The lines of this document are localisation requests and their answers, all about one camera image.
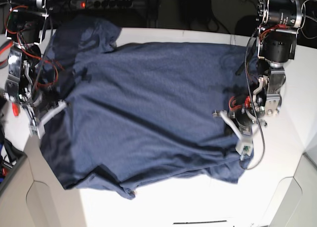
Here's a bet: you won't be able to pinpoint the black power strip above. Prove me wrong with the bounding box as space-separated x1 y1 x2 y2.
70 0 134 10

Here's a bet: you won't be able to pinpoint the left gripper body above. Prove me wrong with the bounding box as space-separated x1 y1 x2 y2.
228 94 267 135

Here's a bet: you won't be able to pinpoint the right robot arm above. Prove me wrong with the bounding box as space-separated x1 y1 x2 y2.
4 0 63 126

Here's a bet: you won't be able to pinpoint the black bag with items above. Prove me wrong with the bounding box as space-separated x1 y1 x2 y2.
0 93 26 188

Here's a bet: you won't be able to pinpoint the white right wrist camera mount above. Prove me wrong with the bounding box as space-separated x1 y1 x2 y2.
28 100 67 139

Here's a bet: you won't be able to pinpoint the red grey pliers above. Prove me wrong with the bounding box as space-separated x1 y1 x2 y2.
0 41 12 69

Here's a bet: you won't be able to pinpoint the black thin rod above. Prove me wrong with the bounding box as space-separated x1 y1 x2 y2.
173 220 227 225

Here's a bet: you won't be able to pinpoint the blue t-shirt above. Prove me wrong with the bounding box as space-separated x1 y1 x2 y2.
40 16 246 199

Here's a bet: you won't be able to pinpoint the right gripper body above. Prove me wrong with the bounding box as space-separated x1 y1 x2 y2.
23 88 59 123

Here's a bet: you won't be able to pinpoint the red handled screwdriver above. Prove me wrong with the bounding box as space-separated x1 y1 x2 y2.
12 103 20 117

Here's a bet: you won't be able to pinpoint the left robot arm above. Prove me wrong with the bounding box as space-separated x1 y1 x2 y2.
230 0 316 135

